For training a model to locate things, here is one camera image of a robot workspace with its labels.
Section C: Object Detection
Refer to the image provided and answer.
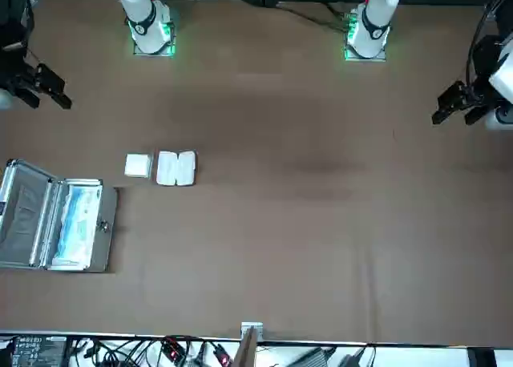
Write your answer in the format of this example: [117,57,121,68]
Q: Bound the aluminium profile beam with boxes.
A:
[233,327,258,367]

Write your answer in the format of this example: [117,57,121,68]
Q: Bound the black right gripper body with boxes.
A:
[0,60,40,98]

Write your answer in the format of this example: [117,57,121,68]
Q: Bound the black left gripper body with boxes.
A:
[464,76,500,111]

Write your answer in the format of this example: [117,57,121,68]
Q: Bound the small black power adapter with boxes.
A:
[339,347,366,367]

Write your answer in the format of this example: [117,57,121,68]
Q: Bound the blue printed white packet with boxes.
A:
[50,177,104,270]

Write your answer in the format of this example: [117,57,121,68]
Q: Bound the tangled black cables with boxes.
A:
[67,334,241,367]

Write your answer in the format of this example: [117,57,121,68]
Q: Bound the small metal corner bracket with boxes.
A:
[240,321,265,341]

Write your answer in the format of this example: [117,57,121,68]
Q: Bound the black cable bundle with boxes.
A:
[276,2,350,34]

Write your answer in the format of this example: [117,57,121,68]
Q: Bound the black plug with red light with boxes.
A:
[212,344,234,367]
[160,337,186,363]

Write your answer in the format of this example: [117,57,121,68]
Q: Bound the silver aluminium medical kit case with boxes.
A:
[0,158,120,272]

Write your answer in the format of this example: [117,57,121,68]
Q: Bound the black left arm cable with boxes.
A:
[466,0,513,91]

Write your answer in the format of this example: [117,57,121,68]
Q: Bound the white plastic-wrapped triangular bandage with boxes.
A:
[123,152,156,180]

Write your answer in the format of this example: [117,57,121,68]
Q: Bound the black box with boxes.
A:
[467,346,496,367]

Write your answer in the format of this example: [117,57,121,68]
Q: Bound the grey power adapter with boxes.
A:
[294,345,336,367]

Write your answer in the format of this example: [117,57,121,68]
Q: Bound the black labelled power adapter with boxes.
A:
[10,334,68,367]

